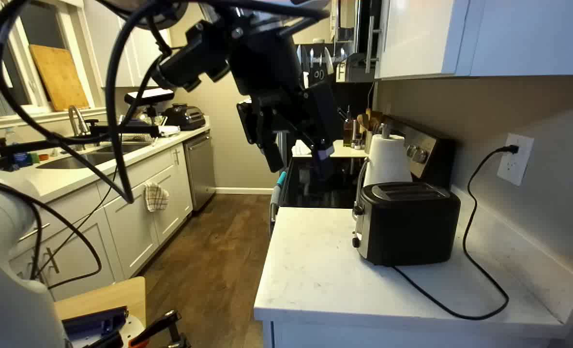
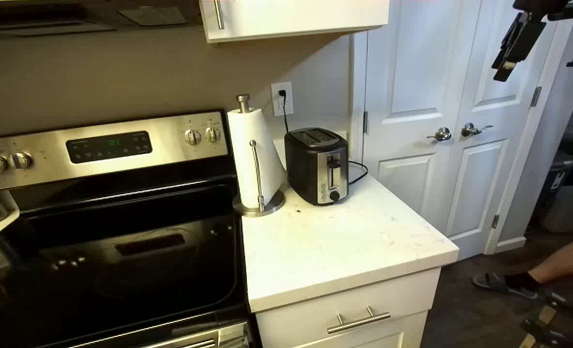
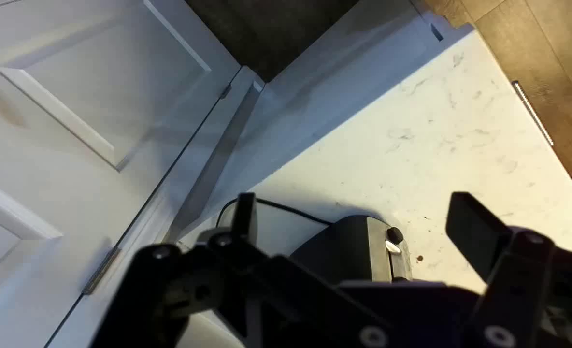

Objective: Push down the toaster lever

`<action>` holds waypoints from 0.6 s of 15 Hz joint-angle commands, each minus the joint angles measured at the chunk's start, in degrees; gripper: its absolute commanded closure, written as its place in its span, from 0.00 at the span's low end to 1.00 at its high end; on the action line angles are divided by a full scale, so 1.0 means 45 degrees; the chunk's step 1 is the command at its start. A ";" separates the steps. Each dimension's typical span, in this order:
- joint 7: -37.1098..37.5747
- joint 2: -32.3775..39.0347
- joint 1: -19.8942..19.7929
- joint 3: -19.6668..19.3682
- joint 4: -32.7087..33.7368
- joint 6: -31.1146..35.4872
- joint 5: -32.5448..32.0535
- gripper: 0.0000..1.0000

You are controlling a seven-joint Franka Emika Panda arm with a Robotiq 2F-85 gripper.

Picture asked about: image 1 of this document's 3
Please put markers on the wooden cutting board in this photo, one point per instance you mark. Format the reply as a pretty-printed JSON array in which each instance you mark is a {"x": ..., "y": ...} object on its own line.
[{"x": 58, "y": 77}]

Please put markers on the black countertop grill appliance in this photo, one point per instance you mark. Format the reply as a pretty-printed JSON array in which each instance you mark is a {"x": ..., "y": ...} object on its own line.
[{"x": 184, "y": 117}]

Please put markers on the stainless dishwasher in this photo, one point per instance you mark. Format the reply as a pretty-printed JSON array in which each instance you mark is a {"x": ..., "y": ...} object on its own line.
[{"x": 199, "y": 169}]

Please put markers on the white lower kitchen cabinets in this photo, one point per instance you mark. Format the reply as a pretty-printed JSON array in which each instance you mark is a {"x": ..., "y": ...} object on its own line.
[{"x": 124, "y": 235}]

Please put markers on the white wall outlet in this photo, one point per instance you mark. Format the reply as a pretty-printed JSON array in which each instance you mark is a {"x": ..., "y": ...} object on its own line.
[{"x": 513, "y": 166}]

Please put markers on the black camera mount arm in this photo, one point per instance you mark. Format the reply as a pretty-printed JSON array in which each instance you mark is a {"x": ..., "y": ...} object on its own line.
[{"x": 95, "y": 135}]

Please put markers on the dark glass bottle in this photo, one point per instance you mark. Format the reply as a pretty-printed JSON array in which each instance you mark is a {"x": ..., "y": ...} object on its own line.
[{"x": 347, "y": 127}]

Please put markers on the black silver toaster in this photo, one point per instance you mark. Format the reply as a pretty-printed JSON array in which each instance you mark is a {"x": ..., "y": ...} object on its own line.
[{"x": 405, "y": 224}]

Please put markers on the white upper cabinet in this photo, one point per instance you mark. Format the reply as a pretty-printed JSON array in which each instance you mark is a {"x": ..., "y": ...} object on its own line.
[{"x": 474, "y": 40}]

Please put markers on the kitchen sink faucet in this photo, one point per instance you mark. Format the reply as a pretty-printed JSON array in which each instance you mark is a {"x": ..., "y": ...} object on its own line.
[{"x": 78, "y": 123}]

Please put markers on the stainless kitchen sink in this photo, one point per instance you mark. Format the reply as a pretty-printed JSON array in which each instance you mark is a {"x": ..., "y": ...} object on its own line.
[{"x": 93, "y": 158}]

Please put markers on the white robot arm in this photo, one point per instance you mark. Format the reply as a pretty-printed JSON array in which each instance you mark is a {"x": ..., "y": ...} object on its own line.
[{"x": 27, "y": 316}]

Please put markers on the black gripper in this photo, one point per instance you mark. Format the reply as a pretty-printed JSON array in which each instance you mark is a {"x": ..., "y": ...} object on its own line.
[{"x": 256, "y": 48}]

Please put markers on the white hanging dish towel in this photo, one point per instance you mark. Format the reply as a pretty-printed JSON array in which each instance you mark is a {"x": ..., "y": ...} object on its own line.
[{"x": 155, "y": 198}]

